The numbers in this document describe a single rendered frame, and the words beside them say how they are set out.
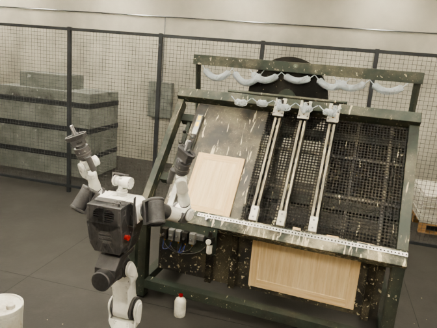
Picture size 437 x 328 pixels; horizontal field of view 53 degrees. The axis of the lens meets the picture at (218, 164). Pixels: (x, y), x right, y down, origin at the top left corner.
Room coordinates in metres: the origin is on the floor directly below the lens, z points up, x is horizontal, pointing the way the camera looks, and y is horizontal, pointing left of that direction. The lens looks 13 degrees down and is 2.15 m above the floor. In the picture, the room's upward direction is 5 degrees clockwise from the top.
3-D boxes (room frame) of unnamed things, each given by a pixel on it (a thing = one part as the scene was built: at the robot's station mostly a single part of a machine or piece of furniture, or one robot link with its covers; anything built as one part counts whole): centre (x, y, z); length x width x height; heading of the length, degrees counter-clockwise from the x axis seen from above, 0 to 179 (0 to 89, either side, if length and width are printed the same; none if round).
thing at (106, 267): (2.29, 0.55, 0.97); 0.28 x 0.13 x 0.18; 166
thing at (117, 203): (2.32, 0.55, 1.23); 0.34 x 0.30 x 0.36; 76
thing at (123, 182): (2.37, 0.53, 1.44); 0.10 x 0.07 x 0.09; 68
